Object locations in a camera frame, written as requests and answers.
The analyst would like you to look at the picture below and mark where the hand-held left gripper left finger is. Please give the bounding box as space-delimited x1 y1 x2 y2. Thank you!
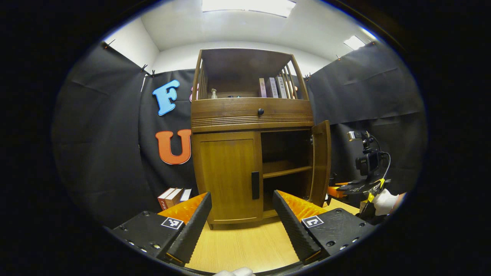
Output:
111 192 213 266

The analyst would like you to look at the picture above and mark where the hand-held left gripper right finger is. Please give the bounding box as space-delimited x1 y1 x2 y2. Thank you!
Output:
272 190 377 265

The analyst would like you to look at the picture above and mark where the wooden shoe cabinet door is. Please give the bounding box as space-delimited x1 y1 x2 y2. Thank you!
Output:
192 131 264 225
308 120 332 207

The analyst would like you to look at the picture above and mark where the brown wooden shoe cabinet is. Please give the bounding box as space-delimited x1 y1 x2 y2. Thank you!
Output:
191 48 315 230

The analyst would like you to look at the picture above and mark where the wooden inner cabinet shelf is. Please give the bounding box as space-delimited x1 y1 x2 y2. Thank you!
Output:
262 160 313 179

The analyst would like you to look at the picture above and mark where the red and white book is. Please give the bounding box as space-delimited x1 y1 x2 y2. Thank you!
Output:
157 187 177 209

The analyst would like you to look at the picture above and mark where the black backdrop cloth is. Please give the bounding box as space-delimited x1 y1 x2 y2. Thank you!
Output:
52 41 426 228

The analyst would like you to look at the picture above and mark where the small ceiling light panel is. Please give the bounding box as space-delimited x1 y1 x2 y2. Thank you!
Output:
343 35 366 50

